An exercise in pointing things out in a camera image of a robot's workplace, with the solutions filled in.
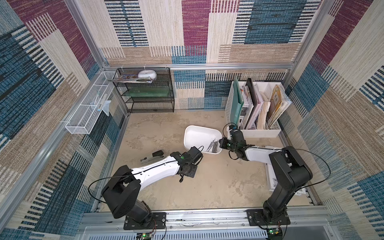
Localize steel nail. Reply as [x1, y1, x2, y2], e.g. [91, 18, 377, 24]
[207, 140, 219, 154]

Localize white plastic storage box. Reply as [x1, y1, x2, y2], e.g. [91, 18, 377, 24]
[184, 125, 223, 155]

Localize white Inedia magazine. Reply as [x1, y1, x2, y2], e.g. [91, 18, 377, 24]
[265, 150, 306, 196]

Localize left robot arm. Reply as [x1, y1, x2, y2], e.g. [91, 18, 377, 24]
[102, 147, 204, 224]

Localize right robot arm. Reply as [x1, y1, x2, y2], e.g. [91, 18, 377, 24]
[219, 130, 313, 227]

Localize white desktop file organizer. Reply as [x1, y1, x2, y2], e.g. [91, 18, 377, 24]
[225, 81, 282, 138]

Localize green folder in organizer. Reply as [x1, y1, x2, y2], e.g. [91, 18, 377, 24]
[230, 79, 244, 126]

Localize brown envelopes in organizer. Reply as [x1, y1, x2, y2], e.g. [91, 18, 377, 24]
[267, 84, 292, 128]

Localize black binder in organizer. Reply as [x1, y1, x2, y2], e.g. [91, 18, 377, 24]
[246, 78, 258, 107]

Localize green tray in shelf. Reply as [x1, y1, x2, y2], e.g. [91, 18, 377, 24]
[123, 87, 171, 98]

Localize white round device on shelf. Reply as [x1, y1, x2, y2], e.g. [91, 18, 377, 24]
[138, 70, 157, 80]

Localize magazines on black shelf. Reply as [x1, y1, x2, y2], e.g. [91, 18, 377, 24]
[109, 74, 157, 84]

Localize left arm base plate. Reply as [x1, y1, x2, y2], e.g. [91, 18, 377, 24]
[123, 212, 167, 231]

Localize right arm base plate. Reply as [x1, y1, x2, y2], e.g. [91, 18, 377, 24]
[246, 209, 291, 226]

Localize black wire mesh shelf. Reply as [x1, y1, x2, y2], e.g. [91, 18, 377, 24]
[111, 67, 175, 114]

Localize white wire wall basket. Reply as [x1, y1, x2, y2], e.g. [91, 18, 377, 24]
[66, 71, 115, 135]

